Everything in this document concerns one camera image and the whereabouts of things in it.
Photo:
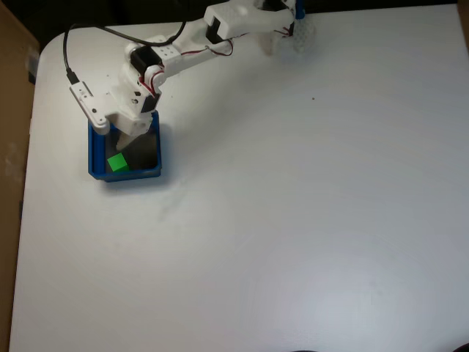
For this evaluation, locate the green cube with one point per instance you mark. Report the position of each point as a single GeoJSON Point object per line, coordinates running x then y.
{"type": "Point", "coordinates": [118, 162]}

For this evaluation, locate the blue open box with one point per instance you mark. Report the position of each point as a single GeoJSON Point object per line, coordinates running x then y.
{"type": "Point", "coordinates": [96, 161]}

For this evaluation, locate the brown cardboard box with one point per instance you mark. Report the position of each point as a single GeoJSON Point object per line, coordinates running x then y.
{"type": "Point", "coordinates": [11, 110]}

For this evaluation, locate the dark label on cardboard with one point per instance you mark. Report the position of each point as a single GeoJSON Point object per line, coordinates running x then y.
{"type": "Point", "coordinates": [33, 67]}

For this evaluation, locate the black rounded object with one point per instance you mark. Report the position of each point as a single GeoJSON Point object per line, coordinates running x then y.
{"type": "Point", "coordinates": [306, 351]}
{"type": "Point", "coordinates": [463, 349]}

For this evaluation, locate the silver camera box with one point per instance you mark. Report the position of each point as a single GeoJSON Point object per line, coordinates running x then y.
{"type": "Point", "coordinates": [80, 91]}

